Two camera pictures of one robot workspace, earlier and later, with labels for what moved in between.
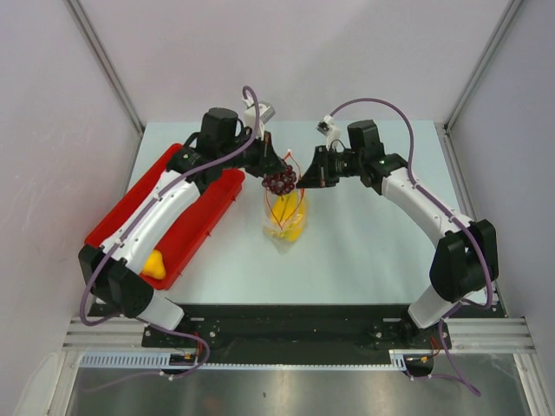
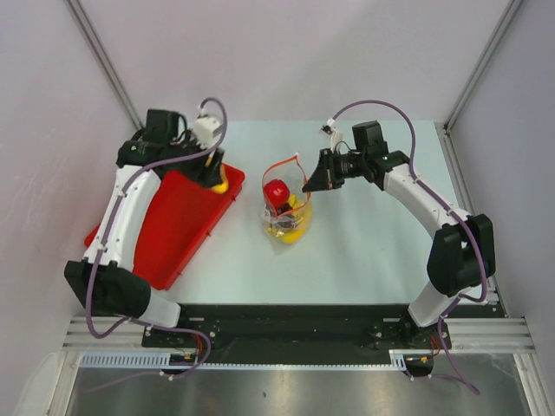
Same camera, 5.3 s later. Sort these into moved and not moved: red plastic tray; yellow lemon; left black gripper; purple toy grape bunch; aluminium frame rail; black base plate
Moved: purple toy grape bunch; left black gripper; yellow lemon
Not moved: aluminium frame rail; red plastic tray; black base plate
